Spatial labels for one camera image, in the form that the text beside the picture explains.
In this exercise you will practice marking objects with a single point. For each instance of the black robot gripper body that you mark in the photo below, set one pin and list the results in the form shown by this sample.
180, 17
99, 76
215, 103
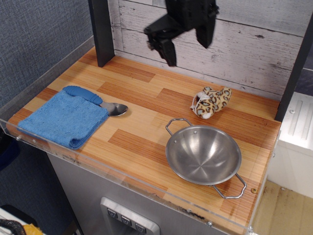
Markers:
180, 18

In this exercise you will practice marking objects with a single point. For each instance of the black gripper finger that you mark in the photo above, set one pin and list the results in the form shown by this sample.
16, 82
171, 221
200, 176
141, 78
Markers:
166, 49
204, 27

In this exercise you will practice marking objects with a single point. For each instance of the leopard print plush toy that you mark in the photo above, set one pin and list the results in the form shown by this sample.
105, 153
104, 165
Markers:
207, 102

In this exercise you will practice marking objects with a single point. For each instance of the blue folded cloth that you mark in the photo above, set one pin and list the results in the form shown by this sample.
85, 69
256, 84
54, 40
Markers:
66, 120

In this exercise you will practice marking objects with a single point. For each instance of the white grooved side cabinet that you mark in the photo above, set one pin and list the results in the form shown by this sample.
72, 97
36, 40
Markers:
292, 163

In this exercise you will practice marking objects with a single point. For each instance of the silver cabinet with button panel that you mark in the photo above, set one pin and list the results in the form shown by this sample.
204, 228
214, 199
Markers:
110, 203

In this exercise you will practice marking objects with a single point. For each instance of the yellow object at bottom left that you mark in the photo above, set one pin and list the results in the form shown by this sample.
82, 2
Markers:
30, 229

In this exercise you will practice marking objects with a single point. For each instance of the dark left vertical post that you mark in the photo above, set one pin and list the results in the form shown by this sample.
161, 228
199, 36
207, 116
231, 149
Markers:
102, 31

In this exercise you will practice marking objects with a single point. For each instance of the dark vertical post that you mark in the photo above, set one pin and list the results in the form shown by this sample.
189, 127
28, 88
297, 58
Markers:
297, 19
102, 31

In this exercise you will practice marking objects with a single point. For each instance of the blue handled metal spoon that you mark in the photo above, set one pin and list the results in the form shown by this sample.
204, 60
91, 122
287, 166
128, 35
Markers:
114, 109

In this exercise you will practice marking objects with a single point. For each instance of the dark right vertical post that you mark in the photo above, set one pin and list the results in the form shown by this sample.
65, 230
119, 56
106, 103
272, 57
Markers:
297, 19

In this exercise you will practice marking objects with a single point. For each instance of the stainless steel two-handled pot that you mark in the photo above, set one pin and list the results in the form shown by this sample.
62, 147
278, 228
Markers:
204, 155

